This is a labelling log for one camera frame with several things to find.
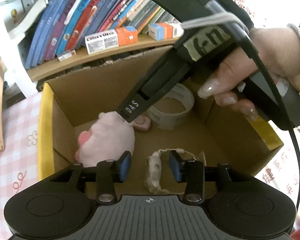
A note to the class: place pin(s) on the yellow cardboard box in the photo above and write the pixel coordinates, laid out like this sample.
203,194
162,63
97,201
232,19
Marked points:
225,135

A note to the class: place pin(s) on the white orange blue carton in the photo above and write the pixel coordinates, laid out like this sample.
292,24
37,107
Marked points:
165,31

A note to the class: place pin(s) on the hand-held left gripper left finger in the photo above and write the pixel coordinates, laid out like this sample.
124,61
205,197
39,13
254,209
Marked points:
123,167

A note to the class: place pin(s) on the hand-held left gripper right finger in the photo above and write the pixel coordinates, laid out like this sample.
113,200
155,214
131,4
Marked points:
175,166

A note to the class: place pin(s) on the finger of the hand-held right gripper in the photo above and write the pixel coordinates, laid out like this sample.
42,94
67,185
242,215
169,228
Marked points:
132,108

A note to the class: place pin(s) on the cream wristwatch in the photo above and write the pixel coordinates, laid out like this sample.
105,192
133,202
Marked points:
153,165

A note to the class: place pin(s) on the person's right hand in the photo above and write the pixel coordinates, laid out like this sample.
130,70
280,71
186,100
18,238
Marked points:
282,52

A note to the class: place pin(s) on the clear tape roll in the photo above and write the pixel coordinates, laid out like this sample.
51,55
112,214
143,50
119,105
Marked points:
170,121

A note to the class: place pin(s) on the white metal bookshelf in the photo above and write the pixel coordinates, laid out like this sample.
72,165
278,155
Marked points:
65,67

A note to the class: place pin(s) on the red gift box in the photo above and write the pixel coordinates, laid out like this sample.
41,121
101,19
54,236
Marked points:
240,2

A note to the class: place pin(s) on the small white red carton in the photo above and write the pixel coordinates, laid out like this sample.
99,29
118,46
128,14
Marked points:
66,55

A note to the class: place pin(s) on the pink plush pig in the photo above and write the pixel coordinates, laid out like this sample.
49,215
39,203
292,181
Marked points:
110,135

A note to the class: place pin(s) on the row of leaning books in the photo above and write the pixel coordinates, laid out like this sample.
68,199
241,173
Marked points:
72,30

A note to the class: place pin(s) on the small grey pink toy camera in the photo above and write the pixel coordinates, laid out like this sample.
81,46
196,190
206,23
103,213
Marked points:
142,123

